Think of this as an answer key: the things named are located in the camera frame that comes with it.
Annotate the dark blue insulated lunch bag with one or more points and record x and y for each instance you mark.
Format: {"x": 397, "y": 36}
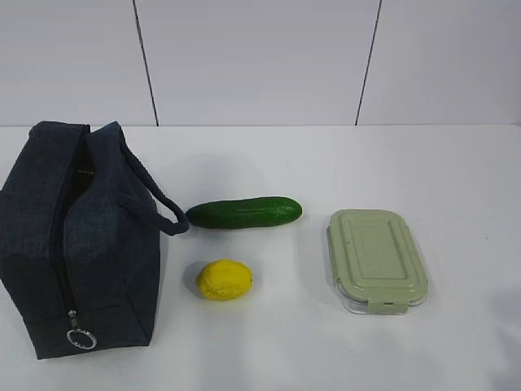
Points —
{"x": 81, "y": 221}

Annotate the yellow lemon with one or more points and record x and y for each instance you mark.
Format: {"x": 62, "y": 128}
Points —
{"x": 224, "y": 280}

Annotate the glass container with green lid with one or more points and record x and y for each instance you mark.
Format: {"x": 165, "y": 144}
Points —
{"x": 375, "y": 263}

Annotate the green cucumber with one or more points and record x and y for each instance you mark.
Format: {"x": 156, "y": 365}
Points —
{"x": 247, "y": 213}

